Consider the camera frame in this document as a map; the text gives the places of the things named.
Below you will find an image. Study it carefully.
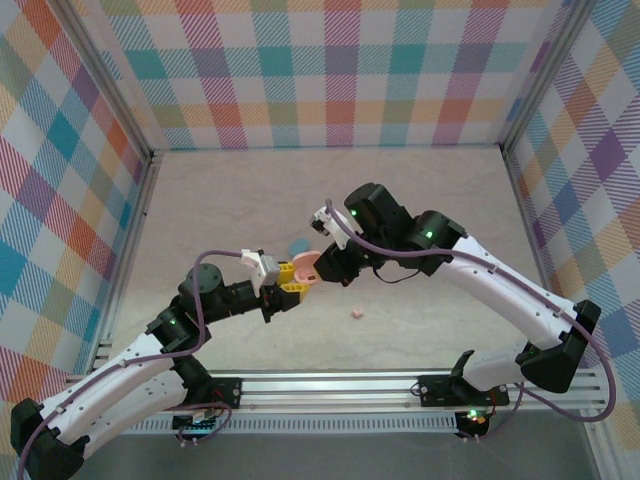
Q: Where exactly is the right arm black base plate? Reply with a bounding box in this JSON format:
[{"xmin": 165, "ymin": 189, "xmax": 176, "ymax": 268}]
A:
[{"xmin": 416, "ymin": 372, "xmax": 512, "ymax": 409}]

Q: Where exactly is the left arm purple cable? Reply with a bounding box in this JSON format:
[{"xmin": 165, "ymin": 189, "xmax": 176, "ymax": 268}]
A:
[{"xmin": 14, "ymin": 248, "xmax": 236, "ymax": 480}]

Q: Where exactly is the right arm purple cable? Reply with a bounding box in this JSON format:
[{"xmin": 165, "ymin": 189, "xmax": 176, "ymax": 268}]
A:
[{"xmin": 324, "ymin": 198, "xmax": 619, "ymax": 444}]

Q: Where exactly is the white slotted cable duct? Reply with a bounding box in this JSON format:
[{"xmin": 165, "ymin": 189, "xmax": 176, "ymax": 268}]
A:
[{"xmin": 127, "ymin": 414, "xmax": 464, "ymax": 436}]

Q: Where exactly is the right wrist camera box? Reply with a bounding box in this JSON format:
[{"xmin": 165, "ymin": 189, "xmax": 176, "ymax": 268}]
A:
[{"xmin": 310, "ymin": 203, "xmax": 354, "ymax": 250}]

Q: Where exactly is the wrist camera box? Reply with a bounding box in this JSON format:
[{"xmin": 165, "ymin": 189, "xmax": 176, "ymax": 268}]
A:
[
  {"xmin": 239, "ymin": 248, "xmax": 280, "ymax": 297},
  {"xmin": 310, "ymin": 203, "xmax": 354, "ymax": 250}
]

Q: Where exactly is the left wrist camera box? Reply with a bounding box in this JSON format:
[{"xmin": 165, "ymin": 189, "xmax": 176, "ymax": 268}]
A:
[{"xmin": 239, "ymin": 248, "xmax": 280, "ymax": 297}]

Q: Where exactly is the aluminium table edge rail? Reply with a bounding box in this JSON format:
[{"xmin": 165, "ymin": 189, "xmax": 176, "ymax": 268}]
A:
[
  {"xmin": 85, "ymin": 149, "xmax": 165, "ymax": 376},
  {"xmin": 499, "ymin": 147, "xmax": 581, "ymax": 371}
]

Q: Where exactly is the aluminium mounting rail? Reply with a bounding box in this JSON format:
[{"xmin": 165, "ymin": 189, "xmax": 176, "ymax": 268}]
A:
[{"xmin": 53, "ymin": 367, "xmax": 610, "ymax": 417}]

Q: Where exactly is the aluminium frame post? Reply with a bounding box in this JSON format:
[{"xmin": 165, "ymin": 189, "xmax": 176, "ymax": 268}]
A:
[
  {"xmin": 499, "ymin": 0, "xmax": 601, "ymax": 156},
  {"xmin": 49, "ymin": 0, "xmax": 164, "ymax": 166}
]

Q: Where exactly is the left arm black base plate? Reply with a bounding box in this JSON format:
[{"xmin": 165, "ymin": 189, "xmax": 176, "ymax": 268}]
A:
[{"xmin": 169, "ymin": 376, "xmax": 245, "ymax": 411}]

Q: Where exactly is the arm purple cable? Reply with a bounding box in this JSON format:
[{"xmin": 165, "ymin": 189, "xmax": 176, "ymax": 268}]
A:
[
  {"xmin": 324, "ymin": 198, "xmax": 619, "ymax": 444},
  {"xmin": 14, "ymin": 248, "xmax": 236, "ymax": 480}
]

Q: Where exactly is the pink earbud charging case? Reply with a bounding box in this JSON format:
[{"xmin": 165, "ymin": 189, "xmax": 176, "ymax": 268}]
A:
[{"xmin": 292, "ymin": 251, "xmax": 324, "ymax": 287}]

